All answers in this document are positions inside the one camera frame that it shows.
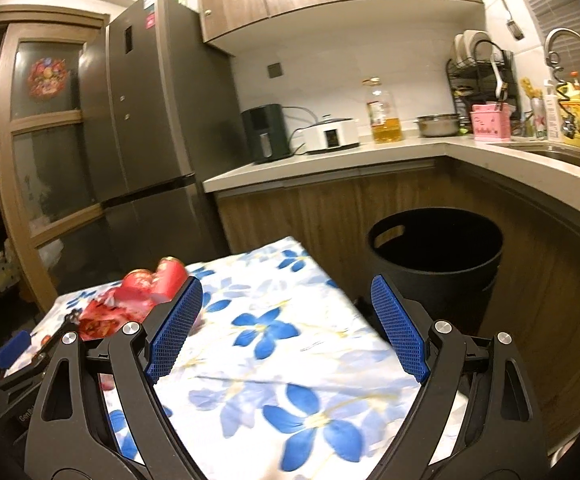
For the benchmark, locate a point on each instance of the white electric cooker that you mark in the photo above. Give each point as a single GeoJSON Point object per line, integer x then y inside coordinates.
{"type": "Point", "coordinates": [331, 136]}

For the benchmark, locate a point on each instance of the dark wall switch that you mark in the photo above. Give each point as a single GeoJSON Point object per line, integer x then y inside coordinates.
{"type": "Point", "coordinates": [274, 70]}

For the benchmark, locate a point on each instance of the white plastic bag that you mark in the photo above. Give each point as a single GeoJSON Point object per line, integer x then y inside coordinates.
{"type": "Point", "coordinates": [50, 252]}

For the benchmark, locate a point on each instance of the black countertop appliance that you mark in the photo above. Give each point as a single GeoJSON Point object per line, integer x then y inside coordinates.
{"type": "Point", "coordinates": [265, 132]}

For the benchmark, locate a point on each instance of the wooden kitchen counter cabinet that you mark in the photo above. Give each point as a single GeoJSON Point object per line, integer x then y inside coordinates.
{"type": "Point", "coordinates": [320, 215]}

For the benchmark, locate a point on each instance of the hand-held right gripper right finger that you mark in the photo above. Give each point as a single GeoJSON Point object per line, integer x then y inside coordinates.
{"type": "Point", "coordinates": [400, 325]}

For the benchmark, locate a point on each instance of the pink storage box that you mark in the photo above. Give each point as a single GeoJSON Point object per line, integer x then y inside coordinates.
{"type": "Point", "coordinates": [490, 127]}

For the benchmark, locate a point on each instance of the cooking oil bottle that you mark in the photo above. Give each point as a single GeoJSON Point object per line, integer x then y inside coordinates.
{"type": "Point", "coordinates": [387, 132]}

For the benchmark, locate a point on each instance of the red snack wrapper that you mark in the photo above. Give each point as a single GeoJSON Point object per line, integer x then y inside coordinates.
{"type": "Point", "coordinates": [102, 321]}

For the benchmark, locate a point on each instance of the red round door decoration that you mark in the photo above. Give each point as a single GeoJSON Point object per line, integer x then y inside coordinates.
{"type": "Point", "coordinates": [46, 77]}

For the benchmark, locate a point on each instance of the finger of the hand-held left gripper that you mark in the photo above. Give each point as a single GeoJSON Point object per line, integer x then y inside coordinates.
{"type": "Point", "coordinates": [62, 327]}
{"type": "Point", "coordinates": [12, 347]}

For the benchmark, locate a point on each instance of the steel pot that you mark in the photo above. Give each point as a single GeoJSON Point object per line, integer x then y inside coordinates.
{"type": "Point", "coordinates": [437, 127]}

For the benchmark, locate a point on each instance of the metal utensil holder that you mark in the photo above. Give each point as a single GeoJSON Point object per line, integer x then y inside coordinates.
{"type": "Point", "coordinates": [537, 120]}

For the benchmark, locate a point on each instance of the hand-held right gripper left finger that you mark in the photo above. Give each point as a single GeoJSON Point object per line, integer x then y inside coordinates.
{"type": "Point", "coordinates": [175, 330]}

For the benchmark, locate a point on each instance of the red paper cup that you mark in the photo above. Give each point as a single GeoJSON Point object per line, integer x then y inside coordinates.
{"type": "Point", "coordinates": [170, 280]}
{"type": "Point", "coordinates": [137, 284]}

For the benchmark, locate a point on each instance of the steel sink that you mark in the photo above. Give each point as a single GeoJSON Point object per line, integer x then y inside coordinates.
{"type": "Point", "coordinates": [570, 157]}

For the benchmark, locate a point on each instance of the grey refrigerator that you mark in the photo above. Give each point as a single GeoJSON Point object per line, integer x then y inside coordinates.
{"type": "Point", "coordinates": [155, 110]}

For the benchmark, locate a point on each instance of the hanging metal spatula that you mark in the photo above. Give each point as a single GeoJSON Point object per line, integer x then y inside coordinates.
{"type": "Point", "coordinates": [515, 30]}

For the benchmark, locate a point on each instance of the wooden glass panel door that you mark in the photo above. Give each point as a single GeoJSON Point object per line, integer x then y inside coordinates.
{"type": "Point", "coordinates": [45, 125]}

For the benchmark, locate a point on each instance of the white plate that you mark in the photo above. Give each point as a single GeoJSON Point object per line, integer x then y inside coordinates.
{"type": "Point", "coordinates": [460, 45]}
{"type": "Point", "coordinates": [479, 42]}

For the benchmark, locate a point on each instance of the black plastic bin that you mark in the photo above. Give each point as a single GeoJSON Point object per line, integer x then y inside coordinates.
{"type": "Point", "coordinates": [435, 280]}

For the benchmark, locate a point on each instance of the white ladle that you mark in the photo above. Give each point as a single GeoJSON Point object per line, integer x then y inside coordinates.
{"type": "Point", "coordinates": [496, 77]}

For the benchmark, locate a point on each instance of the blue floral tablecloth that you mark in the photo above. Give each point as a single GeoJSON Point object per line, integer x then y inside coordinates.
{"type": "Point", "coordinates": [280, 350]}

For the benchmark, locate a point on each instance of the chrome faucet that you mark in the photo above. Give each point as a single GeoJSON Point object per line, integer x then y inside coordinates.
{"type": "Point", "coordinates": [552, 40]}

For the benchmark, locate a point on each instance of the window blind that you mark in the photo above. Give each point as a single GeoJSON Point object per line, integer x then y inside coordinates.
{"type": "Point", "coordinates": [560, 5]}

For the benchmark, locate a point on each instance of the white bottle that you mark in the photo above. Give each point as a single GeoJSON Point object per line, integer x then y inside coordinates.
{"type": "Point", "coordinates": [552, 120]}

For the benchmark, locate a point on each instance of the yellow detergent bottle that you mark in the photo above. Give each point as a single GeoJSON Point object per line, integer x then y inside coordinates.
{"type": "Point", "coordinates": [577, 130]}

